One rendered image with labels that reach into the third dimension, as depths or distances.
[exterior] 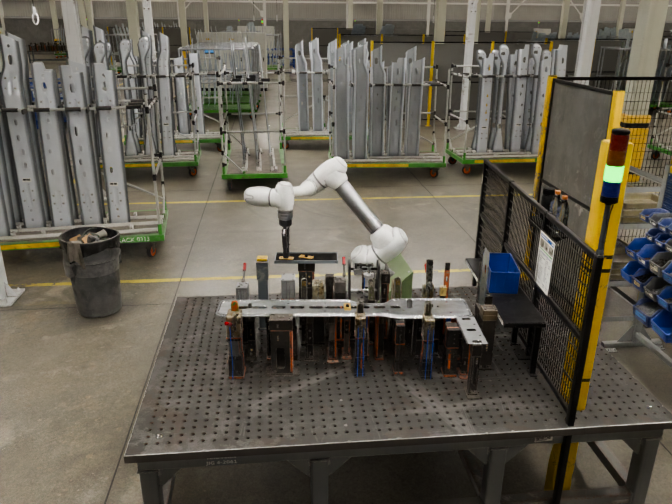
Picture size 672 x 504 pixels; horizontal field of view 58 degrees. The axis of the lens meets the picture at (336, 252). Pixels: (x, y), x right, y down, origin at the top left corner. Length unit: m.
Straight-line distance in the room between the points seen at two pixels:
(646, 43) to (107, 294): 8.39
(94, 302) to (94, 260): 0.41
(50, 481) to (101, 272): 2.10
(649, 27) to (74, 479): 9.46
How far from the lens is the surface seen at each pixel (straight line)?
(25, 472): 4.14
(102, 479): 3.93
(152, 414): 3.11
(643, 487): 3.61
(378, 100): 10.33
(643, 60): 10.64
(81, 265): 5.47
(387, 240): 3.87
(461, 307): 3.39
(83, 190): 7.20
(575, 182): 5.52
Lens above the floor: 2.47
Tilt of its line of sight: 21 degrees down
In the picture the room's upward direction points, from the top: straight up
